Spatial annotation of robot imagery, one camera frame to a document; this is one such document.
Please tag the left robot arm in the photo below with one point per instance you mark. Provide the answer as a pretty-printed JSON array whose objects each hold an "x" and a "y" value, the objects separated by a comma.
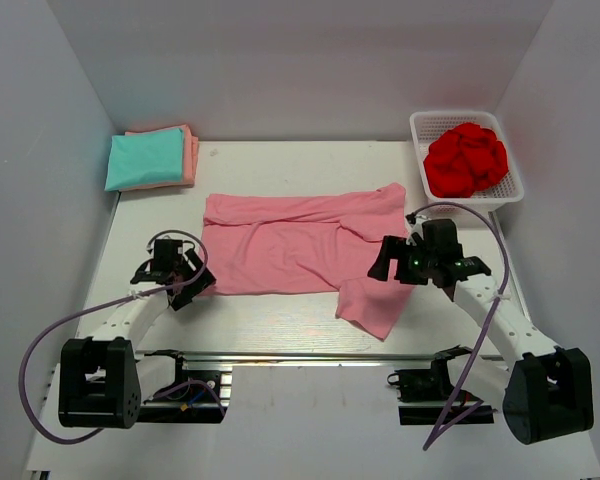
[{"x": 103, "y": 381}]

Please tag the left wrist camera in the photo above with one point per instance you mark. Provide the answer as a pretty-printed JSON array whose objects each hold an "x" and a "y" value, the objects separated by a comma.
[{"x": 151, "y": 245}]

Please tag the red crumpled t shirt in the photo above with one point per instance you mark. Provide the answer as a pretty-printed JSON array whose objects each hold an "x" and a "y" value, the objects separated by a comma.
[{"x": 465, "y": 160}]

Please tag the folded salmon t shirt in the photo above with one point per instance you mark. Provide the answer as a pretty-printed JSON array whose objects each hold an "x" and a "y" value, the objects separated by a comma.
[{"x": 190, "y": 160}]

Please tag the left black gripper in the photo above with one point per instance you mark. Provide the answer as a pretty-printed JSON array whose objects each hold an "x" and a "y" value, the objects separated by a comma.
[{"x": 205, "y": 280}]

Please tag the folded teal t shirt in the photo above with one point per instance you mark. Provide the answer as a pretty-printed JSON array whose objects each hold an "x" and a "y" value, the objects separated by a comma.
[{"x": 145, "y": 159}]

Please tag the white plastic basket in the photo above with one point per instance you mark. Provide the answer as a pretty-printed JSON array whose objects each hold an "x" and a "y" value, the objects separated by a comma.
[{"x": 428, "y": 126}]

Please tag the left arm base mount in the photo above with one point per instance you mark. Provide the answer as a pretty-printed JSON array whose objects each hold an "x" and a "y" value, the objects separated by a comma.
[{"x": 198, "y": 391}]

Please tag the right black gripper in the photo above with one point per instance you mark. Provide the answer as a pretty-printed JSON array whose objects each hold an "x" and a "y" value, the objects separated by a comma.
[{"x": 393, "y": 247}]

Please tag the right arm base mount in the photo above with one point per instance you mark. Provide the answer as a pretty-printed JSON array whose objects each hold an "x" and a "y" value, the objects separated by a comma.
[{"x": 422, "y": 393}]

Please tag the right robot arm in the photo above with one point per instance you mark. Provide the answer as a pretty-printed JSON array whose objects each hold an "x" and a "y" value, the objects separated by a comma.
[{"x": 544, "y": 391}]

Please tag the pink t shirt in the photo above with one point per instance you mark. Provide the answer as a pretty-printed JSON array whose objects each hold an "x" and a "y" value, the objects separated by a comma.
[{"x": 308, "y": 245}]

